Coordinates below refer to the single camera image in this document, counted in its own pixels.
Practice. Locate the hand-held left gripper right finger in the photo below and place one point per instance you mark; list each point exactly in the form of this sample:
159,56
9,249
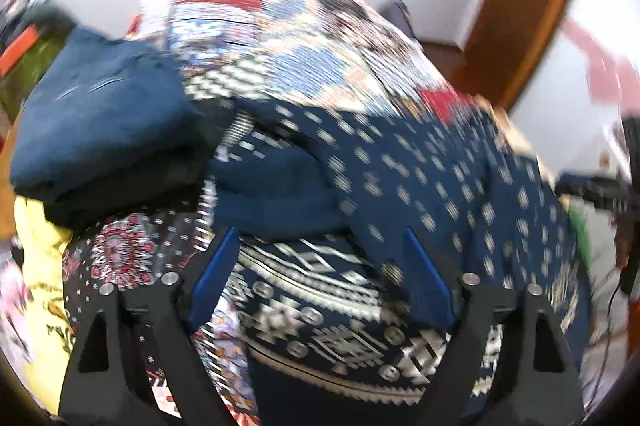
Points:
430,278

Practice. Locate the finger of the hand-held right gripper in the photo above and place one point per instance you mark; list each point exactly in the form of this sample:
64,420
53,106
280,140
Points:
592,191

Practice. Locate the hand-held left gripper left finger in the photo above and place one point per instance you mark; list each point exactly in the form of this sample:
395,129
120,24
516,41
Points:
212,281

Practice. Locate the navy patterned dress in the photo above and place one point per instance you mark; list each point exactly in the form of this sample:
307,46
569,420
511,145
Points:
400,166

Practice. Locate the dark navy folded garment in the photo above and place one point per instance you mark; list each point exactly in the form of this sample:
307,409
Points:
130,201

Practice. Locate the yellow garment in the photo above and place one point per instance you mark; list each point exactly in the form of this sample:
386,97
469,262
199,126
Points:
40,266

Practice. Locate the blue denim jeans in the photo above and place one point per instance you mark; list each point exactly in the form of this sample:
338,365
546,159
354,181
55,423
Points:
110,116

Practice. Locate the patchwork printed blanket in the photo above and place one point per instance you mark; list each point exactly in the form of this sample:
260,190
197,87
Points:
300,56

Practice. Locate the grey backpack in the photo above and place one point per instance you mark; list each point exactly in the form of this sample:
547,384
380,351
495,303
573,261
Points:
397,19

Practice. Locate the orange box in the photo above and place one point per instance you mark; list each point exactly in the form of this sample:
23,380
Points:
17,49

